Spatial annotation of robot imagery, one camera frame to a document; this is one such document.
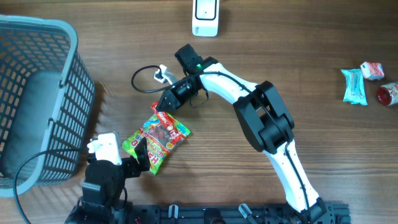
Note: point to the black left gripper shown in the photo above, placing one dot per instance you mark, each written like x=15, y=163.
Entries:
x=135, y=169

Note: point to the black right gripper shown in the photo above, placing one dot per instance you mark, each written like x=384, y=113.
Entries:
x=174, y=101

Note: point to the Haribo gummy candy bag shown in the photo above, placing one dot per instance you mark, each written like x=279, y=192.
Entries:
x=158, y=142

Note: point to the red Nescafe coffee stick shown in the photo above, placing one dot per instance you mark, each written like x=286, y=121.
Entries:
x=177, y=130

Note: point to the grey plastic shopping basket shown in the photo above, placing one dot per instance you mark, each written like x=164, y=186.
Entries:
x=46, y=99

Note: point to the teal tissue packet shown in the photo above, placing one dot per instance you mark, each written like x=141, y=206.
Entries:
x=354, y=93

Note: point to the small red juice box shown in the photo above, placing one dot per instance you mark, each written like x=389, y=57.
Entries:
x=372, y=71

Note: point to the green lidded jar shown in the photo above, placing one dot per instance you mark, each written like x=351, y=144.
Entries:
x=387, y=94

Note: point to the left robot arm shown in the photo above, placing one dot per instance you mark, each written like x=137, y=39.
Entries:
x=104, y=198

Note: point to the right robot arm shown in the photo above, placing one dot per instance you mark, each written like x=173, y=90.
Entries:
x=264, y=119

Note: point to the white barcode scanner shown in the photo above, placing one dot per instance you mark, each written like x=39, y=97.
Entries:
x=205, y=18

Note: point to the black mounting rail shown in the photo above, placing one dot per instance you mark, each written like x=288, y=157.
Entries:
x=277, y=213

